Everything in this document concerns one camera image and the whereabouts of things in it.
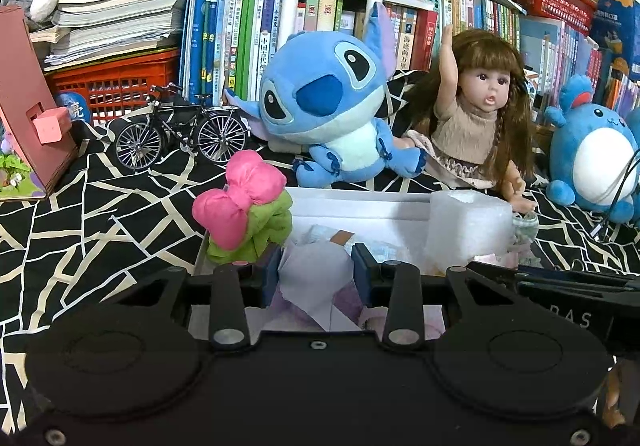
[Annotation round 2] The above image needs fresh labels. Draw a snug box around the pink scrunchie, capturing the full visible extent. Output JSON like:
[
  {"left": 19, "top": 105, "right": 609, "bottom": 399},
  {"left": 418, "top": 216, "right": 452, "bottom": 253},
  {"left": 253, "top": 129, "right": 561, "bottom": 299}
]
[{"left": 192, "top": 150, "right": 287, "bottom": 251}]

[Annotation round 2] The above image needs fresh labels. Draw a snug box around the black patterned blanket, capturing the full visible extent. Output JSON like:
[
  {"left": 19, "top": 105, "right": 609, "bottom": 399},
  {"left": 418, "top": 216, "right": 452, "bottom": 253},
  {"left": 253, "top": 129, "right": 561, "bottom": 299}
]
[{"left": 0, "top": 70, "right": 640, "bottom": 407}]

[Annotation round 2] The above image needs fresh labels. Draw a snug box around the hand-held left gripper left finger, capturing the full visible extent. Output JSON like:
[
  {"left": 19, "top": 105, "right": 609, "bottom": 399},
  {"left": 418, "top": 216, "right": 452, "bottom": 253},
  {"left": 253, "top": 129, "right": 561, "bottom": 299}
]
[{"left": 117, "top": 246, "right": 281, "bottom": 352}]

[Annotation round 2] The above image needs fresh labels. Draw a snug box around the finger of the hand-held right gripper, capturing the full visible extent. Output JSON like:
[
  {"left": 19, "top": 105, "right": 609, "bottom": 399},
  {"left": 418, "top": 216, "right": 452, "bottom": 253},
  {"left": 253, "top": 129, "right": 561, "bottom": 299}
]
[{"left": 467, "top": 262, "right": 640, "bottom": 297}]

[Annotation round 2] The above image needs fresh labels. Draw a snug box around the pink triangular house model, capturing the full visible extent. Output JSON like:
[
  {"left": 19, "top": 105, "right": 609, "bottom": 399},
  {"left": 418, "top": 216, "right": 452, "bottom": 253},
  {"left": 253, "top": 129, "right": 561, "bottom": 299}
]
[{"left": 0, "top": 6, "right": 80, "bottom": 201}]

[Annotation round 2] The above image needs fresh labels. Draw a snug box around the blue round ornament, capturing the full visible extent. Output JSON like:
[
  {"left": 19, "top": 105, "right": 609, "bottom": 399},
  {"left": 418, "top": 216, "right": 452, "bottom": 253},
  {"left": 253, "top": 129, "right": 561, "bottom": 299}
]
[{"left": 54, "top": 92, "right": 95, "bottom": 125}]

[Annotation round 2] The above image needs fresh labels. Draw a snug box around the black cable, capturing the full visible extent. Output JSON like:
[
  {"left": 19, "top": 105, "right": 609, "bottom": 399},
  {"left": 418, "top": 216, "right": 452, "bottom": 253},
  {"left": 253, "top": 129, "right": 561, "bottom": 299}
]
[{"left": 592, "top": 153, "right": 640, "bottom": 241}]

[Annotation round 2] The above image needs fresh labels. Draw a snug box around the black model bicycle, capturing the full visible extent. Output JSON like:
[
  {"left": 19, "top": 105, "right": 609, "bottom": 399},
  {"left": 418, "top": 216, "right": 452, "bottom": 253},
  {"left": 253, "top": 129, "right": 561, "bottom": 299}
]
[{"left": 115, "top": 83, "right": 251, "bottom": 171}]

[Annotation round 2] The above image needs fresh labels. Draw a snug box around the orange plastic crate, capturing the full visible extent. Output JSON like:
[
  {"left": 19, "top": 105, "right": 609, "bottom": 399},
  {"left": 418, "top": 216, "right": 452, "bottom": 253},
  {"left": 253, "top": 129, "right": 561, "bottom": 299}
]
[{"left": 45, "top": 48, "right": 182, "bottom": 125}]

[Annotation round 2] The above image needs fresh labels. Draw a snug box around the white foam block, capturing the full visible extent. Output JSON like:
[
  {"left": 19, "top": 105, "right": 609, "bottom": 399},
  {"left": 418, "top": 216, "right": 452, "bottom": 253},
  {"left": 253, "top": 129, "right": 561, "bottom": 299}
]
[{"left": 425, "top": 190, "right": 513, "bottom": 271}]

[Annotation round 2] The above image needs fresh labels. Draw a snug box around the stack of lying books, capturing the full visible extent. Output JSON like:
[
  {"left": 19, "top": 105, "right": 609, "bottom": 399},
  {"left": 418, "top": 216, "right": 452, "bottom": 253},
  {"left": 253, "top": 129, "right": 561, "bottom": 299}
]
[{"left": 27, "top": 0, "right": 188, "bottom": 71}]

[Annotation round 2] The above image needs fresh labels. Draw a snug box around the purple fuzzy cloth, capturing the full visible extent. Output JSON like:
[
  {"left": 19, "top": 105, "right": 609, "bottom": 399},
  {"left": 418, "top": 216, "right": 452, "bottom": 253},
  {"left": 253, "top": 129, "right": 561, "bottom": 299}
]
[{"left": 270, "top": 286, "right": 363, "bottom": 331}]

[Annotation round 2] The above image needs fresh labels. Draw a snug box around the blue printed box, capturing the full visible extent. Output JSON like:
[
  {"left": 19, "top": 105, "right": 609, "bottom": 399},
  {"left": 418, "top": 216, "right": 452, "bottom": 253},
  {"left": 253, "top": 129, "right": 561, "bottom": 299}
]
[{"left": 587, "top": 0, "right": 640, "bottom": 81}]

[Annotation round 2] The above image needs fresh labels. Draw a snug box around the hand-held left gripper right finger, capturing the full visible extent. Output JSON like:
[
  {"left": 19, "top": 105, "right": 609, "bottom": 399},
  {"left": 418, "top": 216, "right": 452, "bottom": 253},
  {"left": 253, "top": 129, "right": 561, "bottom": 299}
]
[{"left": 351, "top": 242, "right": 521, "bottom": 352}]

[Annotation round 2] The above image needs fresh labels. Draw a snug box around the white cardboard box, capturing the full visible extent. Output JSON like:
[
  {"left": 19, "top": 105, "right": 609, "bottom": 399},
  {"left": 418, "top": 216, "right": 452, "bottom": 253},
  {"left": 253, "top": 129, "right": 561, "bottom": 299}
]
[{"left": 192, "top": 187, "right": 538, "bottom": 342}]

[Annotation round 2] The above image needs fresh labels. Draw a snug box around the row of upright books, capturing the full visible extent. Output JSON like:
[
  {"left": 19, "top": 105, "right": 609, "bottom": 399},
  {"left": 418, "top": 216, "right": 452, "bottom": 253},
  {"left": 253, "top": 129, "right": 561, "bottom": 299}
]
[{"left": 180, "top": 0, "right": 640, "bottom": 127}]

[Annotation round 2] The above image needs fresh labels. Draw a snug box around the green plaid scrunchie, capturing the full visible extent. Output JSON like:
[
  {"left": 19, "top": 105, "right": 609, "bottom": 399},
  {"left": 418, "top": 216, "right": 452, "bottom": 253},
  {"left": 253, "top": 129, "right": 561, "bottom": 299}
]
[{"left": 510, "top": 211, "right": 540, "bottom": 247}]

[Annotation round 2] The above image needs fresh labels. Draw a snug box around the brown-haired doll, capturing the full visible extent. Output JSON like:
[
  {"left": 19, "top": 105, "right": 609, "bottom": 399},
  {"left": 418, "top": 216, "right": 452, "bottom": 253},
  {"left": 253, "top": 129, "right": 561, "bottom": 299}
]
[{"left": 400, "top": 23, "right": 540, "bottom": 214}]

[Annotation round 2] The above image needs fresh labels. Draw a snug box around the light blue tissue pack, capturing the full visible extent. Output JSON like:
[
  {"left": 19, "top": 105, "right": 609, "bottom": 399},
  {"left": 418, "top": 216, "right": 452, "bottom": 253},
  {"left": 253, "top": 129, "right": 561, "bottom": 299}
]
[{"left": 278, "top": 224, "right": 401, "bottom": 331}]

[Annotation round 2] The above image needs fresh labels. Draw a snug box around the person's right hand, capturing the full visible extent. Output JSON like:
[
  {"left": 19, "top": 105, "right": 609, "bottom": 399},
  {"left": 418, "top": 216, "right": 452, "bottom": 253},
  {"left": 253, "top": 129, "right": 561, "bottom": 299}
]
[{"left": 600, "top": 365, "right": 631, "bottom": 432}]

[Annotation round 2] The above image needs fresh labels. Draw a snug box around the round blue white-bellied plush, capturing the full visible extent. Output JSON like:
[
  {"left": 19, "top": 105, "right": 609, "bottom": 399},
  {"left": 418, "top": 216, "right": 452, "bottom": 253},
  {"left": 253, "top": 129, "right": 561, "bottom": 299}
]
[{"left": 544, "top": 73, "right": 640, "bottom": 227}]

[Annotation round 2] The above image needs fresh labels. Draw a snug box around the blue alien plush toy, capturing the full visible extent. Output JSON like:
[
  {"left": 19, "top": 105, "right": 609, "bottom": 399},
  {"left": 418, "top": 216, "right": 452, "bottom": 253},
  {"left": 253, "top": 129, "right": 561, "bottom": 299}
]
[{"left": 222, "top": 0, "right": 428, "bottom": 189}]

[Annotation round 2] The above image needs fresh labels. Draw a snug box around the red plastic basket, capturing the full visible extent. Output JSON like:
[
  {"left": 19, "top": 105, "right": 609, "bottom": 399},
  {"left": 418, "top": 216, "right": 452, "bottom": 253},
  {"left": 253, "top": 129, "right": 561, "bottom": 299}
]
[{"left": 507, "top": 0, "right": 598, "bottom": 36}]

